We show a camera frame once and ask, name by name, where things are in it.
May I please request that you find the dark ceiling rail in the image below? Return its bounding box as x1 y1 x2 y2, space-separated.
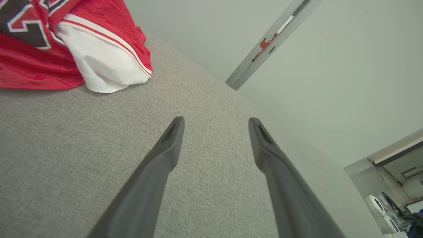
372 140 423 168

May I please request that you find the dark blue fabric object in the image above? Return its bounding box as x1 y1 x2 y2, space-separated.
407 209 423 238

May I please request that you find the grey fabric sofa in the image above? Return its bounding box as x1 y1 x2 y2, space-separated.
0 31 384 238

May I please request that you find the red Bulls jersey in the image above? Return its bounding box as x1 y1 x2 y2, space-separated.
0 0 153 94

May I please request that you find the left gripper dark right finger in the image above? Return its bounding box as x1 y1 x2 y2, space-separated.
248 117 346 238

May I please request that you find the white washing machine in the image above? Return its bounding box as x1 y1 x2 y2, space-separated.
366 195 386 217
383 215 401 234

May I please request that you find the grey wall post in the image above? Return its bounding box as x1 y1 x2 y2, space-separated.
225 0 323 91

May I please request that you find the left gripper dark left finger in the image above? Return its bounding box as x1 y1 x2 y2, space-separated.
87 116 185 238

